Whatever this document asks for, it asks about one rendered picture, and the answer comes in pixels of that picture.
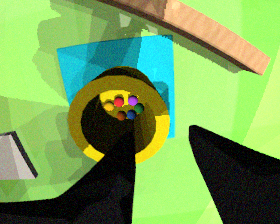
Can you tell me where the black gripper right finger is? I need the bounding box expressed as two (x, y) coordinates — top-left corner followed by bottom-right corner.
(189, 124), (280, 224)

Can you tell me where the peach flat bar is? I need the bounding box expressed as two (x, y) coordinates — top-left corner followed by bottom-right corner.
(95, 0), (271, 76)

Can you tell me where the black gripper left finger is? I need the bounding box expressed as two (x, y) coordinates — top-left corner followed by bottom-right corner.
(0, 132), (136, 224)

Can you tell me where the white flat slab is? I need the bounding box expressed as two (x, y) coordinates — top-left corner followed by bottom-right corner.
(0, 131), (39, 181)

